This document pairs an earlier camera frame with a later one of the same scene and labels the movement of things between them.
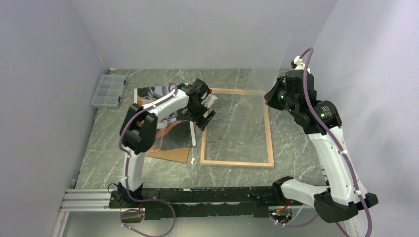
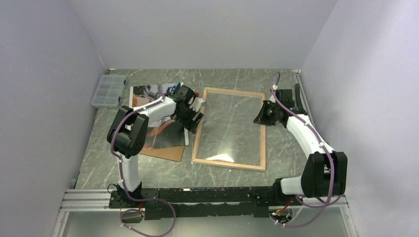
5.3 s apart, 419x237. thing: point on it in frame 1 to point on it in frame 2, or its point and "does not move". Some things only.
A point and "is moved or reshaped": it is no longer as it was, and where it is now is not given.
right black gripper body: (278, 98) to (272, 116)
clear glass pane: (242, 67) is moved or reshaped
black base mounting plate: (242, 202) does not move
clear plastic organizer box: (109, 91) does not move
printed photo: (174, 130) does not move
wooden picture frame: (270, 152) is moved or reshaped
